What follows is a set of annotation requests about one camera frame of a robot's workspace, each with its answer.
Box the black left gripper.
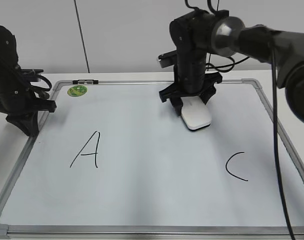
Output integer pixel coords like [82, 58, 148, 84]
[0, 25, 57, 137]

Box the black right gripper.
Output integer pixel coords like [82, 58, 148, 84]
[159, 9, 229, 117]

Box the white whiteboard eraser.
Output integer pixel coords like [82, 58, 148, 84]
[181, 96, 212, 132]

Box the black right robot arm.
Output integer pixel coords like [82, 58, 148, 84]
[158, 9, 304, 123]

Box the green round magnet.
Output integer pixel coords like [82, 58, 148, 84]
[67, 85, 88, 98]

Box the black metal hanging clip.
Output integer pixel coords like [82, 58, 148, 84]
[72, 79, 99, 85]

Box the white magnetic whiteboard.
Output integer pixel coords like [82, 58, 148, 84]
[0, 78, 304, 237]

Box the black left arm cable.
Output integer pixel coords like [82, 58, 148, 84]
[29, 74, 54, 101]

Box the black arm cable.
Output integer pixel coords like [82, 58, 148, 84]
[184, 0, 297, 240]
[29, 74, 54, 101]

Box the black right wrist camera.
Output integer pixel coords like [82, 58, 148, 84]
[157, 50, 177, 69]

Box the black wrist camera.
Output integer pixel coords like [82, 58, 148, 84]
[15, 65, 44, 83]
[157, 50, 177, 69]

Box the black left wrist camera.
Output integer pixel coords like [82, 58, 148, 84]
[15, 65, 44, 83]

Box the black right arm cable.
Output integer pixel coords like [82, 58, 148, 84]
[184, 0, 297, 240]

